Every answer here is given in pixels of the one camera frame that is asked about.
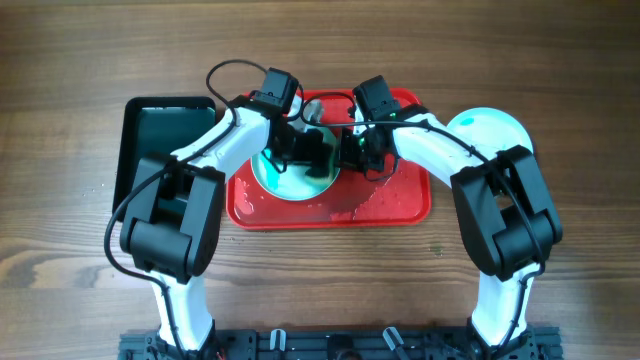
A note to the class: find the light blue plate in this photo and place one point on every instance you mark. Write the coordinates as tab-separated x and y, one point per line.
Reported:
289	183

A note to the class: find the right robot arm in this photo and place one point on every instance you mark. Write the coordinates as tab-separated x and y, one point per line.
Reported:
507	219

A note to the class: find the green yellow sponge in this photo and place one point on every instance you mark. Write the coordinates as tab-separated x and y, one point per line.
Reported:
321	148

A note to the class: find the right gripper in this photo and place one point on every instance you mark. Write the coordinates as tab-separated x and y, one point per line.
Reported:
347	160

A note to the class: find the white round plate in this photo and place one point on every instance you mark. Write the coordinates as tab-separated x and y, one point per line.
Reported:
491	127

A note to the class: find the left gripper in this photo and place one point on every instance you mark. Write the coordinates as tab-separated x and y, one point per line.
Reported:
309	154

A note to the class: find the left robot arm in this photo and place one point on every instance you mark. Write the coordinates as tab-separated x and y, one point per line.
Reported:
171	214

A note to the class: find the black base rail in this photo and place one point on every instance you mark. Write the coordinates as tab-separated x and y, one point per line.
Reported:
390	343

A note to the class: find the dark green water tray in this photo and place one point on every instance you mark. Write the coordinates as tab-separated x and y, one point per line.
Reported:
159	125

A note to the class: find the red plastic tray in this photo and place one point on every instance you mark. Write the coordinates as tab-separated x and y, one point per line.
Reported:
353	200

